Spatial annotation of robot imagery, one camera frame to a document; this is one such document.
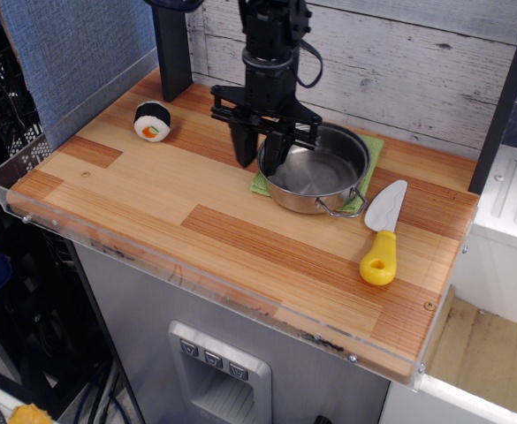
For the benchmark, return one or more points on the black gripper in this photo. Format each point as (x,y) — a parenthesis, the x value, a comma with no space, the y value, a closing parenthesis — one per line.
(266,104)

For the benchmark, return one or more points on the stainless steel pot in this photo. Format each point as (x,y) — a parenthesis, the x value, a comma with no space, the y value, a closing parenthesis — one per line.
(317,170)

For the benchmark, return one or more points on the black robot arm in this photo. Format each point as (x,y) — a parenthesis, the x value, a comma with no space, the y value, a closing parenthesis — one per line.
(274,33)

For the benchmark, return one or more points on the green cloth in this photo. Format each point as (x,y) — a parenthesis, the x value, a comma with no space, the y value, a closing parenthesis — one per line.
(364,176)

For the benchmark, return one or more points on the plush sushi roll toy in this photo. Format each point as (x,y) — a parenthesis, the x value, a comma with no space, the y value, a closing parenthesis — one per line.
(152,121)

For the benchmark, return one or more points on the clear acrylic edge guard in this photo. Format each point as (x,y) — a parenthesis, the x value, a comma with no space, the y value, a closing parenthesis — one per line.
(182,210)

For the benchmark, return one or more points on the blue fabric panel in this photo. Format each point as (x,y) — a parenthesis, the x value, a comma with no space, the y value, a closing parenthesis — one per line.
(79,57)

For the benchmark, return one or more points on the grey ice dispenser panel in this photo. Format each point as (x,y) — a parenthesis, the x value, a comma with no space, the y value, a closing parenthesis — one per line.
(221,383)

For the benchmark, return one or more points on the silver toy fridge cabinet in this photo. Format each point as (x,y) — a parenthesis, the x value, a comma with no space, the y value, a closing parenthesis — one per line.
(137,309)

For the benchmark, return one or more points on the black plastic crate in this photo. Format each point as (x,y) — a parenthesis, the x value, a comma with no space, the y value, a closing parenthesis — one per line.
(19,120)

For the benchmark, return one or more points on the white toy sink unit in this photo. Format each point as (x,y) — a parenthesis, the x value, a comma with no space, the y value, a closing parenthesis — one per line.
(485,274)

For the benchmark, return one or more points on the yellow object at corner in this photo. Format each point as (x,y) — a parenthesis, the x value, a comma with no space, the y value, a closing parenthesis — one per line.
(29,414)

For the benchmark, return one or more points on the dark left post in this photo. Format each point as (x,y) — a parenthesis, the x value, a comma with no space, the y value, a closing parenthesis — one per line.
(173,52)

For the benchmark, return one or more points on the dark post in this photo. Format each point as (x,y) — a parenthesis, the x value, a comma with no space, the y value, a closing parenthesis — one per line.
(173,52)
(496,130)

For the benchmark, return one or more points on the yellow handled toy knife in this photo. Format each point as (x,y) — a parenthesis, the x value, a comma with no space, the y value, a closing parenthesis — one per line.
(379,265)

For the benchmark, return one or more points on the dark right post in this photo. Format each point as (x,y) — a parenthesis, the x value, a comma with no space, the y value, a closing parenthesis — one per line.
(496,130)

